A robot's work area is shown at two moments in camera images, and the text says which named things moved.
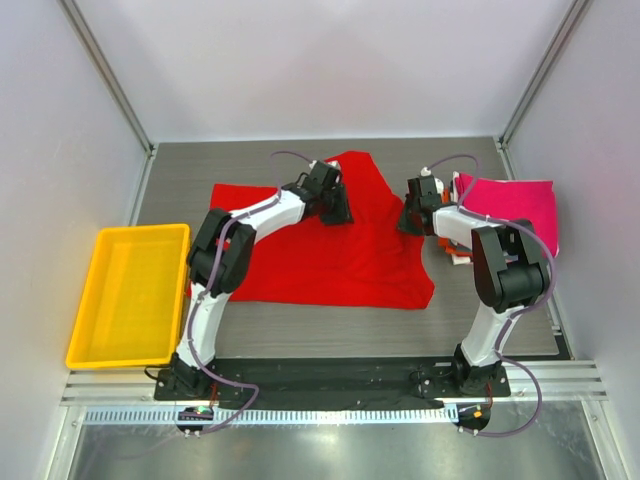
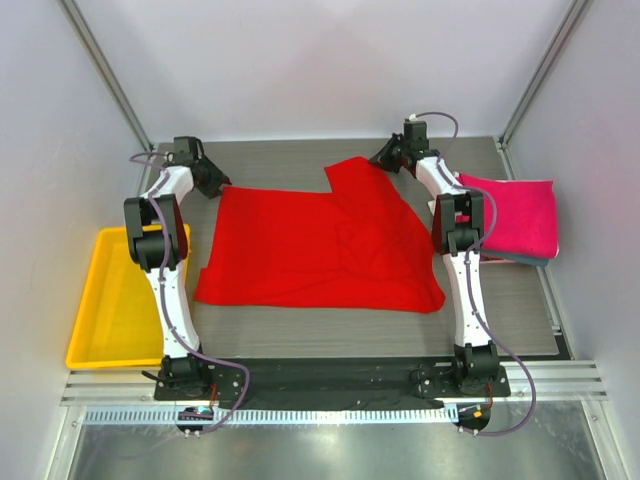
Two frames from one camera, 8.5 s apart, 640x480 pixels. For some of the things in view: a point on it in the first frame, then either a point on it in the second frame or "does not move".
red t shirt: (365, 263) does not move
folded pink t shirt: (505, 201) does not move
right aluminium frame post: (534, 83) does not move
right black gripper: (413, 211) to (390, 154)
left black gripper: (342, 215) to (219, 179)
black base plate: (359, 383) does not move
